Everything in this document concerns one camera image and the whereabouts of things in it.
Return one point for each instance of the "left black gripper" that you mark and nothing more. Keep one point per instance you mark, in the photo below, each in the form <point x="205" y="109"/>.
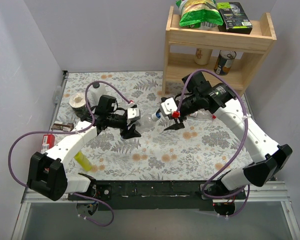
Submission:
<point x="127" y="124"/>

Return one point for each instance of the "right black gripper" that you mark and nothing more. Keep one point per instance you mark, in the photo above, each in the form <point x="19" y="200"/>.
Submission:
<point x="176" y="120"/>

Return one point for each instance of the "red-label clear bottle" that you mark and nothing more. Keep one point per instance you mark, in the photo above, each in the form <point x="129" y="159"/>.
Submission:
<point x="201" y="115"/>

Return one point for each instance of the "blue cap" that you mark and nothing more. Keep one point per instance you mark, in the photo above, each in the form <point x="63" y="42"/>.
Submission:
<point x="155" y="116"/>

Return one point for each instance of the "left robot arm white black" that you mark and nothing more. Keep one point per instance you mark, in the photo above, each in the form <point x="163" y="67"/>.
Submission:
<point x="47" y="175"/>

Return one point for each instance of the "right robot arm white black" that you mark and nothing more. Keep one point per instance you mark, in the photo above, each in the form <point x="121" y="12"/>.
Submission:
<point x="258" y="157"/>

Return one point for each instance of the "white square bottle black cap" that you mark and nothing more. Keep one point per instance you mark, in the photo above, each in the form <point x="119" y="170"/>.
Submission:
<point x="97" y="90"/>

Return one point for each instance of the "yellow squeeze bottle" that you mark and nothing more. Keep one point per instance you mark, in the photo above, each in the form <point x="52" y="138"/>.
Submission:
<point x="83" y="161"/>

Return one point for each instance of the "floral table mat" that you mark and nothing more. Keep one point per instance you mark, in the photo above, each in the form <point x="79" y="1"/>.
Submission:
<point x="196" y="152"/>

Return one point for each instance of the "dark patterned jar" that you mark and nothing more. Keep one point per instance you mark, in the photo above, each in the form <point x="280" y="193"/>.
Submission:
<point x="78" y="104"/>

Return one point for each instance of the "brown snack bar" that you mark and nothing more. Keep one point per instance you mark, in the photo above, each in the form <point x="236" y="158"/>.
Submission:
<point x="63" y="127"/>

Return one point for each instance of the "beige paper cup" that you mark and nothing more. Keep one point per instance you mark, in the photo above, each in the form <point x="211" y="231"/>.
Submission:
<point x="202" y="56"/>

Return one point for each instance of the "tin can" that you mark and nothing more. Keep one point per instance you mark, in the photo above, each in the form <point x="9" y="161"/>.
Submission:
<point x="224" y="62"/>

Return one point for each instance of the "red flat box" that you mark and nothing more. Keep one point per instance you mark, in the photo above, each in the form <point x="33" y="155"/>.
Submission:
<point x="48" y="141"/>

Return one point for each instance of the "wooden shelf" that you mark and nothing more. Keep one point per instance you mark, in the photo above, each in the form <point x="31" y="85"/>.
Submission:
<point x="253" y="49"/>

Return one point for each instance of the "green snack bag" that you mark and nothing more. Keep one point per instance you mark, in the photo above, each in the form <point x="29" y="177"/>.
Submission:
<point x="199" y="13"/>

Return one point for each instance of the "black green box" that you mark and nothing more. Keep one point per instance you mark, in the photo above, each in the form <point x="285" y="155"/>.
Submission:
<point x="234" y="18"/>

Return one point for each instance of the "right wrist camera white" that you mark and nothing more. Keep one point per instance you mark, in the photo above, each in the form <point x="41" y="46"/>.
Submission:
<point x="168" y="106"/>

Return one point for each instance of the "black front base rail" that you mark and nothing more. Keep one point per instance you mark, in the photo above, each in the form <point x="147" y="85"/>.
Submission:
<point x="157" y="194"/>

